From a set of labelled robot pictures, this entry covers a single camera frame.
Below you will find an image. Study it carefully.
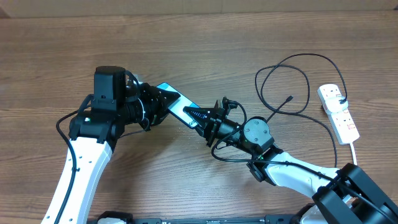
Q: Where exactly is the Samsung Galaxy smartphone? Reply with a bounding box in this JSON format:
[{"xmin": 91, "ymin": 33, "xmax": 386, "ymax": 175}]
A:
[{"xmin": 157, "ymin": 82, "xmax": 198, "ymax": 129}]

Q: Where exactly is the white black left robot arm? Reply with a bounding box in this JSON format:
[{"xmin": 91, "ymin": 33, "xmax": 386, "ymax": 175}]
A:
[{"xmin": 42, "ymin": 66, "xmax": 180, "ymax": 223}]

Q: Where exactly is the white charger plug adapter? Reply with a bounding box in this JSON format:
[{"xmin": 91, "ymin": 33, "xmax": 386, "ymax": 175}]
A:
[{"xmin": 322, "ymin": 96, "xmax": 348, "ymax": 114}]

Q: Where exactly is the white power strip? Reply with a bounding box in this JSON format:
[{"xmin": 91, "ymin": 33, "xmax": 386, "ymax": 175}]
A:
[{"xmin": 317, "ymin": 84, "xmax": 359, "ymax": 145}]

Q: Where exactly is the black USB charging cable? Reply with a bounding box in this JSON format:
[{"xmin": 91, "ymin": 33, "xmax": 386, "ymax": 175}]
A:
[{"xmin": 254, "ymin": 53, "xmax": 348, "ymax": 170}]

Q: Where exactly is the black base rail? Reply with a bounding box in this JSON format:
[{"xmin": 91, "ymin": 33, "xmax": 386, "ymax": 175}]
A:
[{"xmin": 86, "ymin": 211, "xmax": 299, "ymax": 224}]

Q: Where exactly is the brown cardboard box wall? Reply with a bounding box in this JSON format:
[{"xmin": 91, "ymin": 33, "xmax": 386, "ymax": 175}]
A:
[{"xmin": 1, "ymin": 0, "xmax": 397, "ymax": 19}]

